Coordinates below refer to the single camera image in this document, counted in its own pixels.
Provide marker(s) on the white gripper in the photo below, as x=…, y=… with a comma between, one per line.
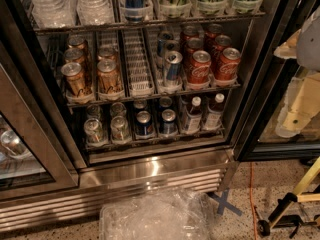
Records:
x=310, y=45

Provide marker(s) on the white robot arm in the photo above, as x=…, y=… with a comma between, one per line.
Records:
x=304, y=44

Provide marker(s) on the right glass fridge door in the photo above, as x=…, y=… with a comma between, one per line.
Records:
x=266, y=79

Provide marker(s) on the glass fridge door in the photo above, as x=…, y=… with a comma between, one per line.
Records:
x=27, y=120
x=266, y=79

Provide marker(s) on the red coca-cola can front right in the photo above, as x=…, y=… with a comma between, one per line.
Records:
x=227, y=64

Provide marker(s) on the red coca-cola can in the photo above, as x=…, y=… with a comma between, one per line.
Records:
x=199, y=67
x=227, y=64
x=220, y=43
x=212, y=31
x=192, y=45
x=188, y=32

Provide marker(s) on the red coca-cola can middle right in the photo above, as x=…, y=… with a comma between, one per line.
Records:
x=220, y=43

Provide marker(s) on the red coca-cola can front left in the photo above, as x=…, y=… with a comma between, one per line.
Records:
x=199, y=67

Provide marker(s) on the red coca-cola can back right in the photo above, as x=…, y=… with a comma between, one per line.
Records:
x=212, y=31

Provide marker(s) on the red coca-cola can middle left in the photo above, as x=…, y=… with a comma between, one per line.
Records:
x=192, y=45

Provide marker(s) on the red coca-cola can back left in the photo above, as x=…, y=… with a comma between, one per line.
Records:
x=188, y=32

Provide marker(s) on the slim red bull can front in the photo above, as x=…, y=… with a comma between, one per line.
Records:
x=172, y=66

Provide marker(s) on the slim red bull can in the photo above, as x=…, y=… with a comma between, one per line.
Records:
x=170, y=45
x=172, y=66
x=162, y=37

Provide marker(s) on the slim red bull can middle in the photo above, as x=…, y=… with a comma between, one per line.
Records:
x=170, y=45

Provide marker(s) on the slim red bull can back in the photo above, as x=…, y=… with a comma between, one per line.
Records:
x=162, y=37

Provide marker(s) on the empty white can tray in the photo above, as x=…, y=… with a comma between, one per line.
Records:
x=139, y=75

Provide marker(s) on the silver can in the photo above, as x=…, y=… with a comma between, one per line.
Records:
x=94, y=130
x=118, y=109
x=119, y=128
x=94, y=111

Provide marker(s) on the red bull can top shelf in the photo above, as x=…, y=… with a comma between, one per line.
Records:
x=133, y=10

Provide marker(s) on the gold can front right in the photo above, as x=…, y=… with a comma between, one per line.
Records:
x=109, y=76

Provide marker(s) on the gold can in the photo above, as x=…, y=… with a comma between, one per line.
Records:
x=109, y=76
x=75, y=77
x=107, y=53
x=75, y=55
x=76, y=41

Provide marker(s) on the gold can back right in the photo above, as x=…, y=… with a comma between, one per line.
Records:
x=107, y=53

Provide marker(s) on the stainless fridge base grille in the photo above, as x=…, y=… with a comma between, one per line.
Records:
x=208, y=170

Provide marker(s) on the silver can back far left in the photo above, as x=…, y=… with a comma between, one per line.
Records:
x=94, y=111

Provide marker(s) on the silver can front far left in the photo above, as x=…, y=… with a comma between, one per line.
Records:
x=94, y=130

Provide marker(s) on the gold can front left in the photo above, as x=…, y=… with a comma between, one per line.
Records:
x=75, y=77

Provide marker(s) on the gold can back left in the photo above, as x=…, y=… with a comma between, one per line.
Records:
x=76, y=41

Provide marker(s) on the gold can middle left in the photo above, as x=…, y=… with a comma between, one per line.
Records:
x=75, y=55

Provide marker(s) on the left glass fridge door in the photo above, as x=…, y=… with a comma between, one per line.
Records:
x=27, y=120

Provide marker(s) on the can behind left door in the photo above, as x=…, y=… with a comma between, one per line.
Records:
x=16, y=148

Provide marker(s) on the white cap bottle right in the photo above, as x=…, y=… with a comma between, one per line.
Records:
x=213, y=112

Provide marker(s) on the white cap bottle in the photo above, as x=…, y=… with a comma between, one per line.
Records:
x=192, y=116
x=213, y=112

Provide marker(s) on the white cap bottle left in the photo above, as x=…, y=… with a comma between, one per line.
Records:
x=192, y=116

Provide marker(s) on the blue tape cross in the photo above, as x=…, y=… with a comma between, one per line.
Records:
x=223, y=202

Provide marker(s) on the clear plastic bin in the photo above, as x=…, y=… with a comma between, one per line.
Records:
x=175, y=214

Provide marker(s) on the clear water bottle right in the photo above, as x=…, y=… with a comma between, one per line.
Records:
x=95, y=12

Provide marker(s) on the clear water bottle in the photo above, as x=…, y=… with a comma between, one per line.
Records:
x=54, y=13
x=95, y=12

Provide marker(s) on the clear water bottle left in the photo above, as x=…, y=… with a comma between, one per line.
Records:
x=54, y=13

